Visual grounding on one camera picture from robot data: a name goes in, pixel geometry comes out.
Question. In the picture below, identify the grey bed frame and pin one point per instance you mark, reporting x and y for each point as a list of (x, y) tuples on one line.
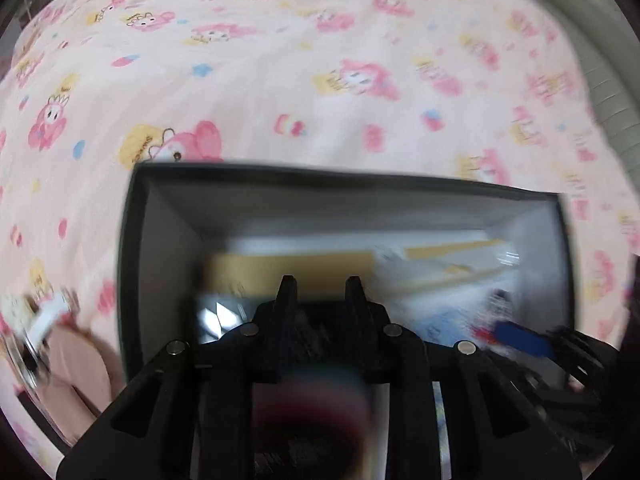
[(610, 63)]

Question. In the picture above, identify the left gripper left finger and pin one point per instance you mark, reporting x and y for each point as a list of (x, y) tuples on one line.
[(229, 370)]

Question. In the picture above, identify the black purple card box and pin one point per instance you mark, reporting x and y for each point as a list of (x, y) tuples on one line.
[(322, 420)]

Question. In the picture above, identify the yellow glass book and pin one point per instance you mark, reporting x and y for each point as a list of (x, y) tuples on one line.
[(390, 269)]

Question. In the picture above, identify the brown face mask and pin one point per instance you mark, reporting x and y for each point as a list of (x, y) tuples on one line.
[(82, 379)]

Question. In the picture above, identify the black storage box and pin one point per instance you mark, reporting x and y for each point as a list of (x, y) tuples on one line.
[(236, 230)]

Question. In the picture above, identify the pink cartoon print blanket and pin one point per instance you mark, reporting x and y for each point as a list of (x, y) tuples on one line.
[(474, 89)]

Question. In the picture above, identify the blue cartoon puzzle pack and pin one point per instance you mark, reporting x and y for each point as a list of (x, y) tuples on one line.
[(464, 311)]

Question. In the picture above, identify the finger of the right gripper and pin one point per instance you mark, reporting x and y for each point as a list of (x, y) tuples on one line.
[(520, 338)]

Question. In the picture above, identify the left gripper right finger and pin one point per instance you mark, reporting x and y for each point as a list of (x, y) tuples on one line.
[(389, 355)]

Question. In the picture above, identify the clear plastic accessory bag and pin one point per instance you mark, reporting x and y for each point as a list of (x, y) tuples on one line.
[(25, 327)]

